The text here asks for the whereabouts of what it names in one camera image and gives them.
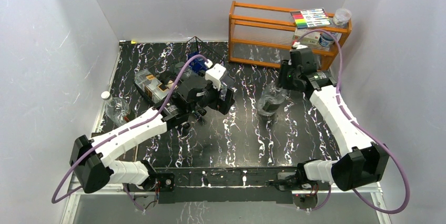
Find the clear square liquor bottle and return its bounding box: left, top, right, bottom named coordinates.
left=135, top=69, right=169, bottom=103

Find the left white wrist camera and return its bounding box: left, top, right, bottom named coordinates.
left=205, top=64, right=227, bottom=90

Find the blue label plastic jar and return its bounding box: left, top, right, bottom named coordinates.
left=319, top=32, right=338, bottom=48

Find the black base frame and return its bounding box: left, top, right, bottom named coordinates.
left=155, top=167, right=309, bottom=204

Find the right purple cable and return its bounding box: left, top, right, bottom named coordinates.
left=296, top=29, right=411, bottom=215

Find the purple cable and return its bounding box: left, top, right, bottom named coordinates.
left=51, top=54, right=211, bottom=205
left=296, top=29, right=411, bottom=215

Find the clear plastic lidded cup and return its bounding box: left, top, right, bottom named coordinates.
left=332, top=8, right=352, bottom=27

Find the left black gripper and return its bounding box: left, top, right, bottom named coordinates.
left=188, top=71, right=235, bottom=115

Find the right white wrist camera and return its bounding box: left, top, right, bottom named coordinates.
left=292, top=42, right=308, bottom=50

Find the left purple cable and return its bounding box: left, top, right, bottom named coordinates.
left=51, top=54, right=211, bottom=205

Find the orange wooden shelf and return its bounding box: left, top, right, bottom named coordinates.
left=228, top=1, right=352, bottom=70

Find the white red small box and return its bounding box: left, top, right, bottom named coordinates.
left=293, top=28, right=321, bottom=45

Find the brown book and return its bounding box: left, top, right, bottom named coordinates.
left=90, top=133, right=138, bottom=162

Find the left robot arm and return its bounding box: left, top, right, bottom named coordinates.
left=70, top=68, right=236, bottom=194

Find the clear round silver-cap bottle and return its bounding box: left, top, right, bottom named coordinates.
left=257, top=83, right=287, bottom=116

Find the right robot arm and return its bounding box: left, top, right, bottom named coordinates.
left=278, top=46, right=389, bottom=191

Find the coloured marker pen pack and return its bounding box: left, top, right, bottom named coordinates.
left=290, top=8, right=331, bottom=29

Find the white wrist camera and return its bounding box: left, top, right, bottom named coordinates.
left=292, top=42, right=308, bottom=50
left=205, top=64, right=227, bottom=90

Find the clear round flask bottle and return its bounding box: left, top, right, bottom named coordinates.
left=101, top=91, right=136, bottom=127

